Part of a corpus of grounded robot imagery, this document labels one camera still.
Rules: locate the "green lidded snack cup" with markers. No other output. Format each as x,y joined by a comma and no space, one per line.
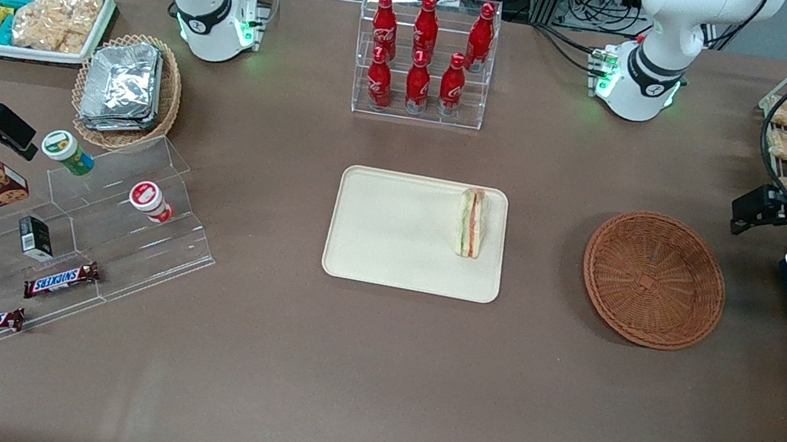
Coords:
64,148

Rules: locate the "clear acrylic bottle rack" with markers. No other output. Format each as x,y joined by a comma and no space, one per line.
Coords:
429,110

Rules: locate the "small black carton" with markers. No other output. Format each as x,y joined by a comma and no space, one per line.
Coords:
36,237

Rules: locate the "red cola bottle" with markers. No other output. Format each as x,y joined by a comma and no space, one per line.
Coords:
418,83
383,25
481,38
452,87
379,81
426,28

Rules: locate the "brown round wicker basket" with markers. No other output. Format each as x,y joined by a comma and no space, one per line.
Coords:
654,283

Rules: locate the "tan oval wicker basket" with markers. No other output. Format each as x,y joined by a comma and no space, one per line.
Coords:
169,92

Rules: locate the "clear bag of crackers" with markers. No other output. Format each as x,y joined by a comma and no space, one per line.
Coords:
56,20

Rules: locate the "triangle sandwich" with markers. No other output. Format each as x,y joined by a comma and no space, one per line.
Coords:
471,225

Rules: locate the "red lidded snack cup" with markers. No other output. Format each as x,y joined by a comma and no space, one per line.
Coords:
148,198

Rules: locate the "clear acrylic stepped display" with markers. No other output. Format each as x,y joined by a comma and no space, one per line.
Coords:
137,249

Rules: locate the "silver foil packet stack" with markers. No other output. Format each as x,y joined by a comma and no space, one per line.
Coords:
122,84

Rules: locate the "beige plastic serving tray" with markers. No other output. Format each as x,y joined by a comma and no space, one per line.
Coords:
398,238

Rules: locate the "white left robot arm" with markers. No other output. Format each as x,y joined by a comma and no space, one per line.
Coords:
663,25

